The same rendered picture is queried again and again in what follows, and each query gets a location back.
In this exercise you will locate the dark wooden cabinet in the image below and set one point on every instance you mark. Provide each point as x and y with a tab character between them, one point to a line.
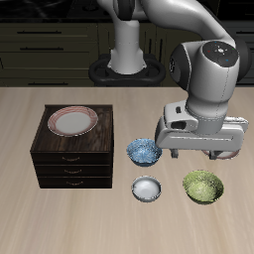
76	149

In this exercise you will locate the green bowl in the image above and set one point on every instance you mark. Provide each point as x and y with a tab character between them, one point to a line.
203	187

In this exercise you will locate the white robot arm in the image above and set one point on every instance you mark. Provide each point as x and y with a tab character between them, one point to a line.
211	79

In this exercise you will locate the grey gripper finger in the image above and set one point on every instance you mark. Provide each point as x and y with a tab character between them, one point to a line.
174	152
213	154

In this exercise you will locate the blue patterned bowl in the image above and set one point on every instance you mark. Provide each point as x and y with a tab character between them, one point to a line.
144	152

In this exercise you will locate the white plate with red rim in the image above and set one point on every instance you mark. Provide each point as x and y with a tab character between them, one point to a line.
228	154
72	121

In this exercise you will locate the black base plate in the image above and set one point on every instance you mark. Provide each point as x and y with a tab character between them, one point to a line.
99	71

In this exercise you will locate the small white fluted dish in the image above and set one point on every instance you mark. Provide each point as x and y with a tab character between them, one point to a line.
146	188

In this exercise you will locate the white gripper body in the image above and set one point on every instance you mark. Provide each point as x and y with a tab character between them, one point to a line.
198	139

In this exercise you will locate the dark kitchen cupboards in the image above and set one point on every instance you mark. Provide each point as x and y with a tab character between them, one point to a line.
49	49

